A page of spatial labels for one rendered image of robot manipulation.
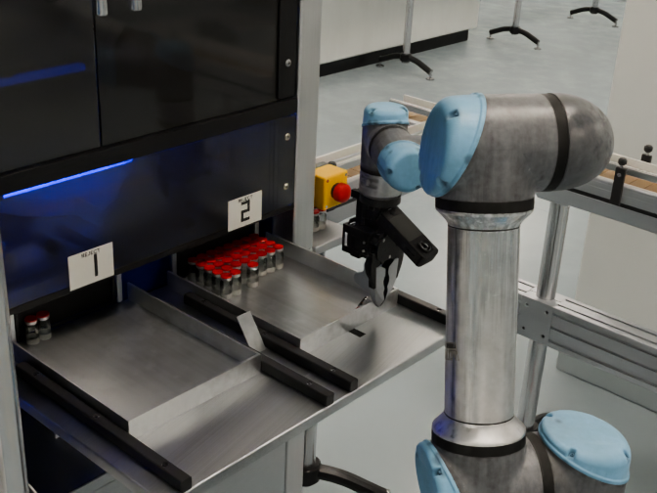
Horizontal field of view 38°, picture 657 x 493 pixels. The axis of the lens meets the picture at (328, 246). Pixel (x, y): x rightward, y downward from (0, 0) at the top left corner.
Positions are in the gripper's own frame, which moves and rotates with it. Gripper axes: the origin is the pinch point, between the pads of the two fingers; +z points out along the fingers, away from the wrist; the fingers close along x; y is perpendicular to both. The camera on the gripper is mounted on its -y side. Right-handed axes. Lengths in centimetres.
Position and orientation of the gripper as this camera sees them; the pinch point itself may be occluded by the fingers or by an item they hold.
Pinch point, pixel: (382, 300)
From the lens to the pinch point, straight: 171.8
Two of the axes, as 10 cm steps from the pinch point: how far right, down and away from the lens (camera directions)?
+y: -7.4, -3.1, 6.0
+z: -0.4, 9.1, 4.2
